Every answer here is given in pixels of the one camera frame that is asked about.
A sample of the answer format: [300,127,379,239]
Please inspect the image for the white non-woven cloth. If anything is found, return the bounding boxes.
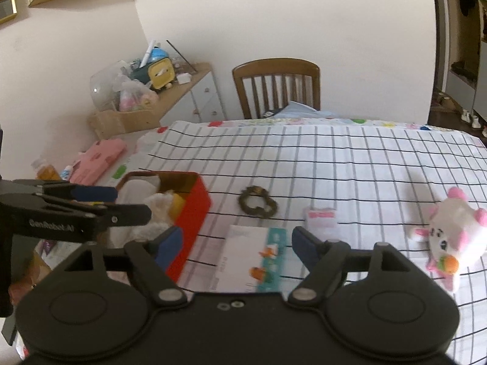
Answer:
[107,179,173,248]

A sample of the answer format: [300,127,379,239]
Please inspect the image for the brown hair scrunchie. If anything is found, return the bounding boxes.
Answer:
[238,186,278,219]

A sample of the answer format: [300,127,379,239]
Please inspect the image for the yellow soft item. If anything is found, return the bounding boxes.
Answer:
[168,193,186,222]

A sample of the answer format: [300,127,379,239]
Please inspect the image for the pink folded towel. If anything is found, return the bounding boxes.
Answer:
[69,138,127,186]

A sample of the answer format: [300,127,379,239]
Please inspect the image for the pink white tissue packet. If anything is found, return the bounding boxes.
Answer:
[305,208,338,241]

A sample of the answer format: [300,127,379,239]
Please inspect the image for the orange drink bottle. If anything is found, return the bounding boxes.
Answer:
[31,159,62,181]

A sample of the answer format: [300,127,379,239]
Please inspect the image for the cardboard box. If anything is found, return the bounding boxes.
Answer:
[87,109,162,139]

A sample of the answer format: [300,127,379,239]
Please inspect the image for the black grid white tablecloth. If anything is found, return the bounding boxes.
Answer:
[138,119,487,363]

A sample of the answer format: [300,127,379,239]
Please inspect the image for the red storage box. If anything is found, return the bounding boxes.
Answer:
[116,172,211,282]

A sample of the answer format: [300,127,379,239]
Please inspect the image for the clear plastic bag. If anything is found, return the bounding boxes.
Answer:
[112,74,159,112]

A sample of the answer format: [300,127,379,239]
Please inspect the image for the white pink plush toy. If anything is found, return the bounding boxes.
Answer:
[408,187,486,293]

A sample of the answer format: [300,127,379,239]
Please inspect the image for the wooden side cabinet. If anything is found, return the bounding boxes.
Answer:
[157,63,226,126]

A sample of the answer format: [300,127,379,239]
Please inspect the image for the yellow tissue holder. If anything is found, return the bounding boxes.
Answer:
[148,58,176,91]

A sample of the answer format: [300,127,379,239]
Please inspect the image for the small white box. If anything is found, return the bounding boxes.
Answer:
[176,73,191,85]

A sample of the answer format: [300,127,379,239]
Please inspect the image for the light blue seat cushion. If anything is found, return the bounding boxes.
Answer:
[272,101,337,119]

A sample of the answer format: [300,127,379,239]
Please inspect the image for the wooden chair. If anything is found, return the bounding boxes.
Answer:
[232,58,321,120]

